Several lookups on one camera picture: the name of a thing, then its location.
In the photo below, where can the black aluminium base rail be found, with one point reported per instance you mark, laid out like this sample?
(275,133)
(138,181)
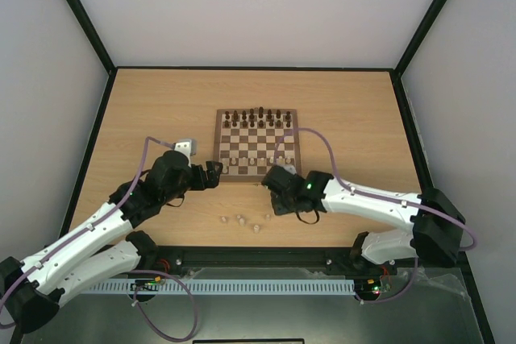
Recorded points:
(333,261)

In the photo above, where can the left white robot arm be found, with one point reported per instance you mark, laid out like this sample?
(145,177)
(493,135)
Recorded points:
(108,243)

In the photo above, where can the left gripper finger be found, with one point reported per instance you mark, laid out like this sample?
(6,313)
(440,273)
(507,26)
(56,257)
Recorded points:
(216,171)
(210,181)

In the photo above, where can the wooden chess board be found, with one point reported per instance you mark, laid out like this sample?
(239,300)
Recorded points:
(255,142)

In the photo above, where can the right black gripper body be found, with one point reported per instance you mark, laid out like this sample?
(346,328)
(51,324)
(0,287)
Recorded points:
(276,181)

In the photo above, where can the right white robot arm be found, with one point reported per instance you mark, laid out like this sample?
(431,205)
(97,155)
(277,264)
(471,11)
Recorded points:
(424,225)

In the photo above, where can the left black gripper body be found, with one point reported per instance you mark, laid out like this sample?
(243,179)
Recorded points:
(197,184)

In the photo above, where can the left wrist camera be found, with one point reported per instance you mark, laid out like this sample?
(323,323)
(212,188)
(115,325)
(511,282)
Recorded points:
(186,146)

